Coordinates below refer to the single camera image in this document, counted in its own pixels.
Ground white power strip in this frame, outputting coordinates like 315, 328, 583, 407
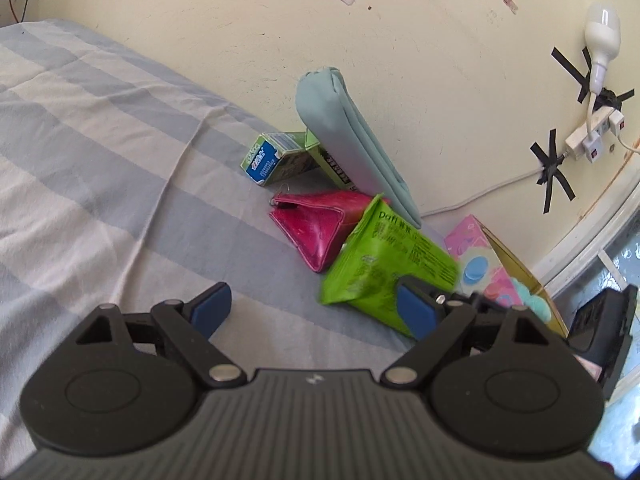
565, 107, 628, 163

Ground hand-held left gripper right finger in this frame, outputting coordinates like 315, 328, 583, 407
382, 276, 556, 389

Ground blue white striped bedsheet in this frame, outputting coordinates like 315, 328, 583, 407
0, 19, 451, 461

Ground white power cable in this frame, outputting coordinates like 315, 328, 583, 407
420, 169, 546, 216

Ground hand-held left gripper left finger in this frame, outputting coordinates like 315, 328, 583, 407
75, 282, 247, 390

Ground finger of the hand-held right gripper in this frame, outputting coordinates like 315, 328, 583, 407
447, 291, 507, 315

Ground black tape cross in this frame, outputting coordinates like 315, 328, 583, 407
530, 129, 576, 215

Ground light blue fabric pouch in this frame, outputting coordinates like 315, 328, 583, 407
295, 66, 423, 229

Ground pink triangular purse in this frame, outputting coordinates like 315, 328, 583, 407
269, 190, 376, 273

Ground black tape strips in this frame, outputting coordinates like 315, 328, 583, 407
551, 46, 596, 103
597, 87, 636, 112

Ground small green carton box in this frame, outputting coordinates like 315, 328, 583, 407
241, 132, 321, 187

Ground white light bulb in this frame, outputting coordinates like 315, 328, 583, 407
584, 4, 622, 95

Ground teal round plush item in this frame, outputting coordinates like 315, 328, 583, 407
510, 280, 553, 323

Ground large green box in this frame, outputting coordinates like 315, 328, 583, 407
304, 130, 373, 193

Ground pink printed storage box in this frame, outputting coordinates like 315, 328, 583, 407
444, 214, 606, 381

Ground green wet wipes packet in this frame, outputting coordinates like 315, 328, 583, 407
320, 193, 461, 341

